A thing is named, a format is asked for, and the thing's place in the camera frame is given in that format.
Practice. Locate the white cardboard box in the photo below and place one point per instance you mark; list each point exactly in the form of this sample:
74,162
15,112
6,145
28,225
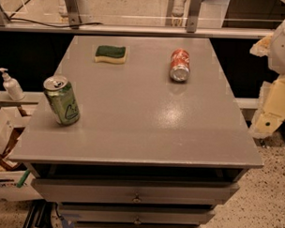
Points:
12,123

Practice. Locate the white pump bottle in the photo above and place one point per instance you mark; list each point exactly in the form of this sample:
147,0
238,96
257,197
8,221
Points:
12,86

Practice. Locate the green yellow sponge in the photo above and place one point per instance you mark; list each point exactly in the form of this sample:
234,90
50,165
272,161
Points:
110,54

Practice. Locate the drawer knob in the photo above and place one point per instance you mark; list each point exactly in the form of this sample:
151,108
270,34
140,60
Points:
136,199
137,221

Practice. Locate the red soda can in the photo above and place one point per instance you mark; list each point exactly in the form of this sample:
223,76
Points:
180,68

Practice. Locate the green soda can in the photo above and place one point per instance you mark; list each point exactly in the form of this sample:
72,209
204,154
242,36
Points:
61,98

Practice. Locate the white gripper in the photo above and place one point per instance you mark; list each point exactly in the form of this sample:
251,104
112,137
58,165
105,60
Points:
284,50

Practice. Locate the top drawer knob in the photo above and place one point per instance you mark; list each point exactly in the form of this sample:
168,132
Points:
136,199

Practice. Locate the green marker pen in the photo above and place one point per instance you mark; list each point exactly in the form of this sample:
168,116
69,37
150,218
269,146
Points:
22,180

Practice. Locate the grey drawer cabinet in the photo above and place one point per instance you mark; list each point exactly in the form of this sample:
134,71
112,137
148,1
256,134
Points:
182,146

